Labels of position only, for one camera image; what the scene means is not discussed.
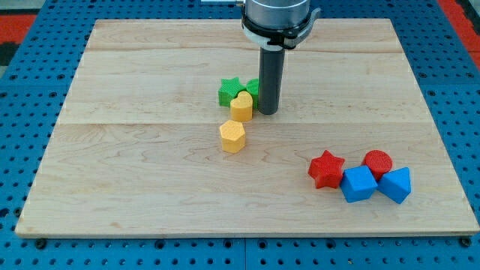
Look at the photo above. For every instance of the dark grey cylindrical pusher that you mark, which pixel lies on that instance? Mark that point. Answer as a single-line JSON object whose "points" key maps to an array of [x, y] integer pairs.
{"points": [[271, 65]]}

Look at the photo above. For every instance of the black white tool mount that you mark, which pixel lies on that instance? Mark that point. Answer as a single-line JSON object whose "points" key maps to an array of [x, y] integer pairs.
{"points": [[279, 39]]}

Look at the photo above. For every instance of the yellow hexagon block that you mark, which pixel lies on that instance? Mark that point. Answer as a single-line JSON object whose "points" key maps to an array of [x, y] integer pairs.
{"points": [[232, 136]]}

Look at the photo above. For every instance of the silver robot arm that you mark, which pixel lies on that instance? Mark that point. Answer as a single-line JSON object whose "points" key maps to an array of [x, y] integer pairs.
{"points": [[275, 26]]}

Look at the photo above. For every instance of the yellow heart block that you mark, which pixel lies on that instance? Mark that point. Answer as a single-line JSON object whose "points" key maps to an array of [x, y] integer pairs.
{"points": [[241, 107]]}

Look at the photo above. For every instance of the green cylinder block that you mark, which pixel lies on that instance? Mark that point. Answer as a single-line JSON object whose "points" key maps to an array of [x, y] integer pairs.
{"points": [[252, 88]]}

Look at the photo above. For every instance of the green star block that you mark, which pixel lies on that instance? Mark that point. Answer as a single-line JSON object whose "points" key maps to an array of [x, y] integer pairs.
{"points": [[229, 90]]}

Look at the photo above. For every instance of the red star block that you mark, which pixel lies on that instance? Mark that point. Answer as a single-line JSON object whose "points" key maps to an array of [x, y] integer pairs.
{"points": [[326, 170]]}

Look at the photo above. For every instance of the red cylinder block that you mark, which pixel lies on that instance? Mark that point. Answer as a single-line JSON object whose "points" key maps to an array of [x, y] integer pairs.
{"points": [[378, 162]]}

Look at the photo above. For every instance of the blue cube block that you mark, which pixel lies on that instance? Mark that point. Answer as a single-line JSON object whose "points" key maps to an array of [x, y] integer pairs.
{"points": [[358, 183]]}

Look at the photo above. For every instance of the light wooden board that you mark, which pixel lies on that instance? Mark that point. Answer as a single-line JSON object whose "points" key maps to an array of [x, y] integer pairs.
{"points": [[136, 152]]}

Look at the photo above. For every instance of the blue triangular block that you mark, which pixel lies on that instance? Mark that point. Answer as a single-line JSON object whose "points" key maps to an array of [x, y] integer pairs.
{"points": [[396, 185]]}

